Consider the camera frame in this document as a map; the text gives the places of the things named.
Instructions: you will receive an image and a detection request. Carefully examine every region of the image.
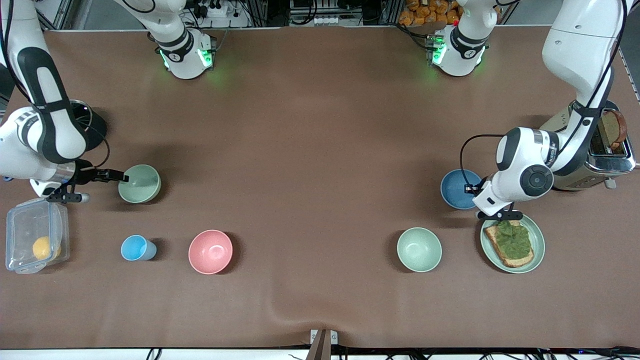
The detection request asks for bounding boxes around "blue bowl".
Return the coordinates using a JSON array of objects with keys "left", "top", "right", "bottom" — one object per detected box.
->
[{"left": 440, "top": 168, "right": 484, "bottom": 210}]

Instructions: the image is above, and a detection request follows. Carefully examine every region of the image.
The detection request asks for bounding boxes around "pale green bowl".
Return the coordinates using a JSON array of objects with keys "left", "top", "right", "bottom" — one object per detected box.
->
[
  {"left": 396, "top": 227, "right": 443, "bottom": 273},
  {"left": 118, "top": 164, "right": 162, "bottom": 204}
]

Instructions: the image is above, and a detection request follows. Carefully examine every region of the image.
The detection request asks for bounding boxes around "pink bowl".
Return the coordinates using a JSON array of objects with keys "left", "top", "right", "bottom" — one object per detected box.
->
[{"left": 188, "top": 229, "right": 234, "bottom": 275}]

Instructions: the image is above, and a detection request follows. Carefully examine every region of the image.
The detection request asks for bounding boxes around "green lettuce leaf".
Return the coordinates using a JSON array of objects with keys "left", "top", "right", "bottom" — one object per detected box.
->
[{"left": 496, "top": 220, "right": 532, "bottom": 260}]

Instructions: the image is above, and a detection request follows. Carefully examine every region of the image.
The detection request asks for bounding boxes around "pale green plate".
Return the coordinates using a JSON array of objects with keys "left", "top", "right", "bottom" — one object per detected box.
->
[{"left": 480, "top": 214, "right": 546, "bottom": 274}]

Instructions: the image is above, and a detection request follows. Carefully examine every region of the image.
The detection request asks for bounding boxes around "toasted bread slice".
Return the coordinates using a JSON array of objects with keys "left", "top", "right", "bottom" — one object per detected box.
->
[{"left": 483, "top": 221, "right": 535, "bottom": 269}]

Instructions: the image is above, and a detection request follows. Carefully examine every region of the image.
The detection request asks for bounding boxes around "clear plastic lidded container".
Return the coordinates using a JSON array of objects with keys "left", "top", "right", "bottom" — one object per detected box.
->
[{"left": 5, "top": 197, "right": 71, "bottom": 275}]

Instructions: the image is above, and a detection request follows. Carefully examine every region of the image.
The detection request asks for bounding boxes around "yellow lemon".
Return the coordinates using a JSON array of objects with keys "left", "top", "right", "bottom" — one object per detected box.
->
[{"left": 32, "top": 236, "right": 62, "bottom": 261}]

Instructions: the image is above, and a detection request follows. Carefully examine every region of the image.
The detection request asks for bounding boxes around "light blue cup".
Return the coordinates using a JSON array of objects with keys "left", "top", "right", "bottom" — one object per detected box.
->
[{"left": 120, "top": 234, "right": 158, "bottom": 262}]

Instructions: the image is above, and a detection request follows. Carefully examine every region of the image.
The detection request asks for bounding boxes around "beige metal toaster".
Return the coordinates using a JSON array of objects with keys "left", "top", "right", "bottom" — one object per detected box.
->
[{"left": 540, "top": 100, "right": 638, "bottom": 192}]

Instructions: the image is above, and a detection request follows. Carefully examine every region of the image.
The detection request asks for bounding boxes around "dark crust toast slice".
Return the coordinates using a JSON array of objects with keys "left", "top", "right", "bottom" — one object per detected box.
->
[{"left": 599, "top": 109, "right": 628, "bottom": 150}]

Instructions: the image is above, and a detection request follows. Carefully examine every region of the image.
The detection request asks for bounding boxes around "brown table cloth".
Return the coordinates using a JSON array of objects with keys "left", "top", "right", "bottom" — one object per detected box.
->
[{"left": 0, "top": 25, "right": 640, "bottom": 350}]

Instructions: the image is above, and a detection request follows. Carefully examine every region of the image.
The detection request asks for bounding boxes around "bag of orange fruits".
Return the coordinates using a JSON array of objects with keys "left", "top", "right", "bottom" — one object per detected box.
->
[{"left": 398, "top": 0, "right": 464, "bottom": 27}]

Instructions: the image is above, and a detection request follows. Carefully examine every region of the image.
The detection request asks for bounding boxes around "white power strip with plugs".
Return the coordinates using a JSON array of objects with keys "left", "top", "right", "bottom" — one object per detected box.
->
[{"left": 192, "top": 0, "right": 232, "bottom": 19}]

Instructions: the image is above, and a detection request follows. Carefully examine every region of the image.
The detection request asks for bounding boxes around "metal table clamp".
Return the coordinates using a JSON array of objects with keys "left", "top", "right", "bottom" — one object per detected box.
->
[{"left": 309, "top": 328, "right": 339, "bottom": 360}]

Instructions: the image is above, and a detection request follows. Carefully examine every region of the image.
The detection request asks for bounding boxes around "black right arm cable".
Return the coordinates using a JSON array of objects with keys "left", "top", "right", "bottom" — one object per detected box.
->
[{"left": 0, "top": 0, "right": 112, "bottom": 171}]

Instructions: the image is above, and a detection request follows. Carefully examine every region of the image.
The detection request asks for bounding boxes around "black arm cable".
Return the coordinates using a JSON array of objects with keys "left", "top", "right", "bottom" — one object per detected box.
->
[
  {"left": 458, "top": 0, "right": 629, "bottom": 192},
  {"left": 0, "top": 0, "right": 112, "bottom": 171}
]

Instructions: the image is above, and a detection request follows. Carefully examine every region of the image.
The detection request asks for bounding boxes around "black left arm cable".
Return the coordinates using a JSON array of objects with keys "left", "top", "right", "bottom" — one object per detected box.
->
[{"left": 458, "top": 0, "right": 629, "bottom": 192}]

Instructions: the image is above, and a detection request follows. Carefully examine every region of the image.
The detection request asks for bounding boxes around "black pot with blue handle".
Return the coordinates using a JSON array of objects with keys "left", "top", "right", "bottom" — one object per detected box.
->
[{"left": 2, "top": 99, "right": 108, "bottom": 182}]

